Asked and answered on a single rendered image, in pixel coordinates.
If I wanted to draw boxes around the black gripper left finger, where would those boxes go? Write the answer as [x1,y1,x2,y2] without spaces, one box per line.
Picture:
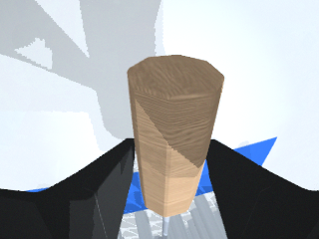
[0,138,136,239]

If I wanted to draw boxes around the blue flat strip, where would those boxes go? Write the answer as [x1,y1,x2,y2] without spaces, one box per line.
[28,136,278,214]

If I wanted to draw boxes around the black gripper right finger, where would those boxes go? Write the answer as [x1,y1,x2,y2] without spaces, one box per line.
[206,139,319,239]

